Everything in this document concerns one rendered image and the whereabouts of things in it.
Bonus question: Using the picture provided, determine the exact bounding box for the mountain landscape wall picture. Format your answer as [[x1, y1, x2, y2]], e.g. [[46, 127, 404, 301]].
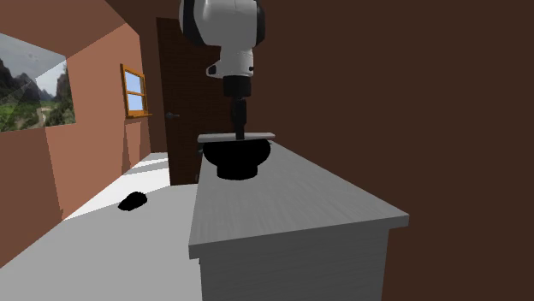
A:
[[0, 32, 77, 133]]

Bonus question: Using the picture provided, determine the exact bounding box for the dark brown door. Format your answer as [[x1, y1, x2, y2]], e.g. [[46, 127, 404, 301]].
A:
[[156, 16, 235, 187]]

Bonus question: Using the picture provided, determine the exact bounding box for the grey wooden chest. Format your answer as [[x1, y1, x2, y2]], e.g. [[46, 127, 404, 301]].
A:
[[187, 139, 411, 301]]

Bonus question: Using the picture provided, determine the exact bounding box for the black bowl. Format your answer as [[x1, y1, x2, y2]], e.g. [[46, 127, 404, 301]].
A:
[[202, 139, 272, 181]]

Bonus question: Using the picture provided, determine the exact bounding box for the orange framed window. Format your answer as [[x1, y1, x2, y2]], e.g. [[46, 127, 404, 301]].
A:
[[120, 62, 153, 121]]

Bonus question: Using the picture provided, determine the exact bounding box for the black rounded object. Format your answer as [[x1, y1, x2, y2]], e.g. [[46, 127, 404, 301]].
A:
[[117, 191, 149, 212]]

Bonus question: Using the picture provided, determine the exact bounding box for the grey flat slab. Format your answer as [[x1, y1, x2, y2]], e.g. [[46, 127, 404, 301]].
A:
[[197, 132, 276, 145]]

